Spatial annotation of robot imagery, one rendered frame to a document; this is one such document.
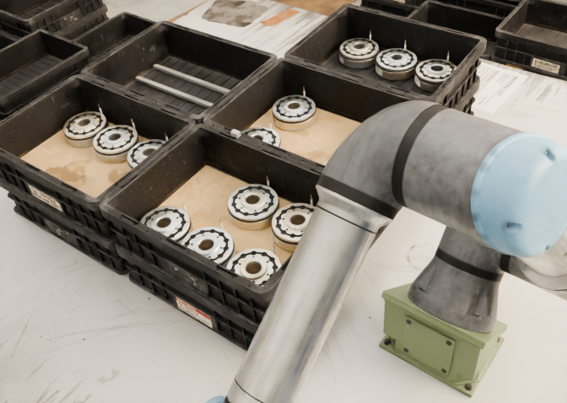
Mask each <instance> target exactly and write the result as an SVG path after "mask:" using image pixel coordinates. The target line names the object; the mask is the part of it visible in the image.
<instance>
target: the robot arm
mask: <svg viewBox="0 0 567 403"><path fill-rule="evenodd" d="M316 190H317V193H318V196H319V201H318V203H317V204H316V208H315V210H314V212H313V213H312V215H311V217H310V220H309V222H308V224H307V226H306V228H305V231H304V233H303V234H302V236H301V238H300V242H299V243H298V245H297V247H296V249H295V251H294V253H293V256H292V258H291V260H290V262H289V264H288V266H287V268H286V270H285V273H284V275H283V277H282V279H281V281H280V283H279V285H278V288H277V290H276V292H275V294H274V295H273V298H272V300H271V302H270V304H269V306H268V308H267V311H266V313H265V314H264V316H263V318H262V322H261V324H260V325H259V327H258V329H257V331H256V334H255V336H254V338H253V340H252V342H251V344H250V346H249V348H248V350H247V353H246V355H245V357H244V359H243V361H242V363H241V365H240V368H239V370H238V372H237V374H236V376H235V378H234V380H233V382H232V385H231V386H230V388H229V391H228V393H227V395H226V396H224V395H218V396H215V397H213V398H211V399H209V400H207V401H206V402H205V403H295V402H296V401H297V399H298V396H299V394H300V391H301V390H302V388H303V386H304V384H305V381H306V380H307V378H308V376H309V373H310V371H311V369H312V367H313V365H314V363H315V361H316V359H317V357H318V355H319V352H320V350H321V348H322V346H323V344H324V342H325V340H326V338H327V336H328V334H329V331H330V329H331V328H332V325H333V323H334V321H335V319H336V318H337V316H338V313H339V310H340V309H341V307H342V305H343V302H344V300H345V298H346V297H347V295H348V292H349V289H350V288H351V286H352V284H353V282H354V279H355V278H356V276H357V274H358V272H359V268H360V267H361V265H362V263H363V261H364V259H365V257H366V255H367V253H368V251H369V249H370V246H371V244H372V242H373V240H374V238H375V236H376V234H377V232H378V230H379V228H380V227H382V226H385V225H387V224H389V223H392V221H393V219H394V217H395V216H396V214H397V211H398V209H399V208H400V206H404V207H406V208H408V209H410V210H412V211H415V212H417V213H419V214H422V215H424V216H425V217H427V218H431V219H433V220H435V221H436V222H438V223H442V224H444V225H445V226H446V227H445V231H444V233H443V234H442V237H441V239H440V242H439V245H438V248H437V250H436V252H435V255H434V257H433V259H432V260H431V261H430V263H429V264H428V265H427V266H426V267H425V268H424V269H423V270H422V271H421V272H420V274H419V275H418V276H417V277H416V279H415V280H414V281H413V283H412V284H411V287H410V288H409V291H408V297H409V299H410V300H411V301H412V302H413V303H414V304H416V305H417V306H418V307H420V308H421V309H422V310H424V311H425V312H427V313H429V314H431V315H433V316H434V317H436V318H438V319H440V320H443V321H445V322H447V323H449V324H451V325H454V326H457V327H460V328H462V329H465V330H470V331H474V332H478V333H489V332H491V331H492V329H493V328H494V324H495V322H496V320H497V309H498V297H499V286H500V282H501V280H502V277H503V275H504V274H505V272H506V273H508V274H511V275H512V276H514V277H518V278H520V279H521V280H523V281H525V282H528V283H530V284H532V285H534V286H536V287H539V288H541V289H542V290H544V291H546V292H549V293H551V294H553V295H555V296H557V297H559V298H562V299H563V300H566V301H567V147H566V146H564V145H562V144H560V143H557V142H554V141H553V140H552V139H550V138H548V137H546V136H544V135H541V134H537V133H534V132H523V131H520V130H517V129H515V128H512V127H509V126H504V125H501V124H499V123H496V122H493V121H488V120H485V119H483V118H480V117H477V116H473V115H469V114H467V113H464V112H461V111H459V110H454V109H451V108H448V107H445V106H443V105H441V104H438V103H435V102H431V101H423V100H410V101H406V102H402V103H398V104H395V105H392V106H389V107H387V108H385V109H383V110H380V111H379V112H377V113H375V114H374V115H373V116H371V117H369V118H368V119H367V120H365V121H364V122H362V123H361V124H360V125H359V126H357V127H356V128H355V129H354V130H353V131H352V132H351V133H350V134H349V135H348V136H347V137H346V138H345V139H344V140H343V142H342V143H341V144H340V145H339V146H338V147H337V149H336V150H335V152H334V153H333V155H332V156H331V157H330V159H329V160H328V162H327V164H326V166H325V168H324V170H323V171H322V173H321V176H320V178H319V180H318V182H317V184H316ZM345 197H346V198H345Z"/></svg>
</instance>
